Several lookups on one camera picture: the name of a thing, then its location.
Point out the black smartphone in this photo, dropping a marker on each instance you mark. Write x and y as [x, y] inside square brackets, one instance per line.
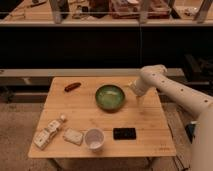
[124, 133]

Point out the long wooden shelf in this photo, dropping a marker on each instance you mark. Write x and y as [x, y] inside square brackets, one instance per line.
[96, 13]

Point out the white paper cup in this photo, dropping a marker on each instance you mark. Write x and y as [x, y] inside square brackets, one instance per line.
[94, 139]

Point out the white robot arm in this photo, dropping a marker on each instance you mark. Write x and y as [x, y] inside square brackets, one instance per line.
[195, 102]

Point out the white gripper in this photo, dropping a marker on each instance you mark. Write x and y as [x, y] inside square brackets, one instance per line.
[139, 87]

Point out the wooden table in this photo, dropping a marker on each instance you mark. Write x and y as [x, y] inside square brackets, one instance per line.
[153, 137]

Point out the green ceramic bowl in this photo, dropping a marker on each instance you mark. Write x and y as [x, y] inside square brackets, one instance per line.
[110, 97]

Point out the white squeeze bottle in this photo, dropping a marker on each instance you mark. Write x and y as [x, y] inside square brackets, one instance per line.
[44, 137]

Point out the brown sausage toy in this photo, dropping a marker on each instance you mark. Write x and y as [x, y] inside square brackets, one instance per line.
[72, 86]

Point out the white sponge block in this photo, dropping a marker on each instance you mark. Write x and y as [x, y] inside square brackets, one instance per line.
[73, 136]

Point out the red tray on shelf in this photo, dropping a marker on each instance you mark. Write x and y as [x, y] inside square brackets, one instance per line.
[132, 9]

